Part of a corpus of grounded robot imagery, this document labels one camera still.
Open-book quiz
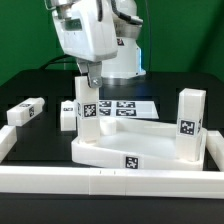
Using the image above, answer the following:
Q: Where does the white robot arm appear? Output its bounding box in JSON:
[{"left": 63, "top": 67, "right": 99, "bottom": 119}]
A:
[{"left": 44, "top": 0, "right": 145, "bottom": 88}]

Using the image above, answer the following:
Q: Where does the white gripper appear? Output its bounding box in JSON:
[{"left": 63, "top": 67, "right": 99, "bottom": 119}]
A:
[{"left": 51, "top": 0, "right": 118, "bottom": 88}]

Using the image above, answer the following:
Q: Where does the white left fence wall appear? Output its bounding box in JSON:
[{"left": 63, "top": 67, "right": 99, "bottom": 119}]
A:
[{"left": 0, "top": 125, "right": 17, "bottom": 163}]

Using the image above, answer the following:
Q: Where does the white right fence wall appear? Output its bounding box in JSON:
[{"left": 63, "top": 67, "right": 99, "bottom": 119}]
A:
[{"left": 206, "top": 131, "right": 224, "bottom": 172}]

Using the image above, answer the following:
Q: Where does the white marker base plate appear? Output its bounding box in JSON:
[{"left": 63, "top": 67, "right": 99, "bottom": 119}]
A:
[{"left": 99, "top": 100, "right": 159, "bottom": 119}]

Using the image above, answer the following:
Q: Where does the black cable with connector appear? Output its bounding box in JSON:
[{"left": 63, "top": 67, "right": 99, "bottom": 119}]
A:
[{"left": 39, "top": 54, "right": 78, "bottom": 71}]

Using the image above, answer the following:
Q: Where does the white front fence wall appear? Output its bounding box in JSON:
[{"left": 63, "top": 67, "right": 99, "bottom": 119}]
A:
[{"left": 0, "top": 166, "right": 224, "bottom": 199}]

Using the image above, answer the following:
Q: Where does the white desk top tray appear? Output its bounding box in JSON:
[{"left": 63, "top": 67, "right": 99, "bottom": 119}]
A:
[{"left": 71, "top": 117, "right": 207, "bottom": 171}]

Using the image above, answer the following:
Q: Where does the white fence wall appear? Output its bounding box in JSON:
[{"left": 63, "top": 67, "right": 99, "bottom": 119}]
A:
[
  {"left": 0, "top": 125, "right": 17, "bottom": 163},
  {"left": 0, "top": 166, "right": 224, "bottom": 199},
  {"left": 206, "top": 131, "right": 224, "bottom": 172}
]

